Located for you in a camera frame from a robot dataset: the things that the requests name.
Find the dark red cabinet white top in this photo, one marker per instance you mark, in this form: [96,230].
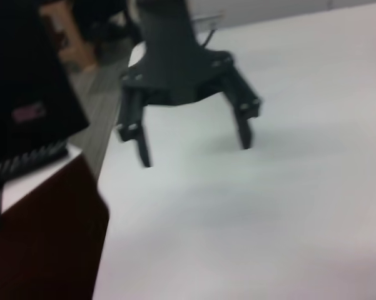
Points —
[50,234]

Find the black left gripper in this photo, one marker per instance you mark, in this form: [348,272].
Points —
[178,56]

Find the black box with pink label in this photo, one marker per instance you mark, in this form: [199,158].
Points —
[25,78]

